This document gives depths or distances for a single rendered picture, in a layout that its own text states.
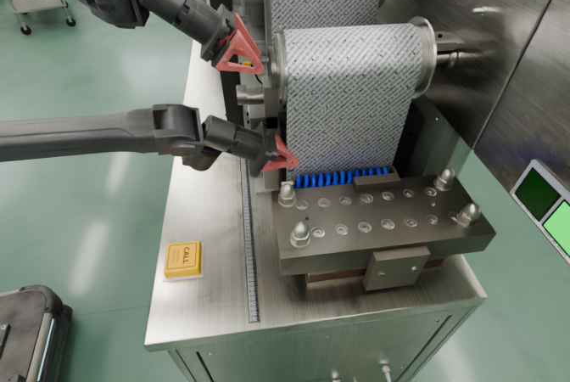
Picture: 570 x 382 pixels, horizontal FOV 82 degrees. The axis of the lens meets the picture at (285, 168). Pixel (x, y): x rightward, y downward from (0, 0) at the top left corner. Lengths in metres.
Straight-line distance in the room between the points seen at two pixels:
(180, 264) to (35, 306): 1.05
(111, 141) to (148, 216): 1.54
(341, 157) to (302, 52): 0.24
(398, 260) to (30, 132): 0.62
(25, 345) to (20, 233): 0.88
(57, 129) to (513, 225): 2.19
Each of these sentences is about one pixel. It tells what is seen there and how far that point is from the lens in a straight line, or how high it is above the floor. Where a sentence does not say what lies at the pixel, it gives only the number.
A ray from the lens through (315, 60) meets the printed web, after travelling 0.58.
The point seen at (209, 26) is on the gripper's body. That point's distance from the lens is 0.56.
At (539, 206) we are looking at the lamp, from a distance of 0.58.
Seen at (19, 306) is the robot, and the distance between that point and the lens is 1.76.
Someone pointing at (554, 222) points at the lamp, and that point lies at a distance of 0.57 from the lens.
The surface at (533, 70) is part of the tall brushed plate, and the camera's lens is 0.59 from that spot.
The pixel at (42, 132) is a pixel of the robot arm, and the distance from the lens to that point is 0.61.
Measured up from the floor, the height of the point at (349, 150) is 1.09.
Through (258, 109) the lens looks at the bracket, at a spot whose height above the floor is 1.14.
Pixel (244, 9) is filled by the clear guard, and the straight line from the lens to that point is 1.61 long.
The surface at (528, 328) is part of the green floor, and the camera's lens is 1.96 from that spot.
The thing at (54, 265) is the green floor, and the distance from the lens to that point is 2.13.
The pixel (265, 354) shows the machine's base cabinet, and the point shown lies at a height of 0.75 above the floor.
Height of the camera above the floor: 1.53
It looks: 43 degrees down
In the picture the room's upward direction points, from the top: straight up
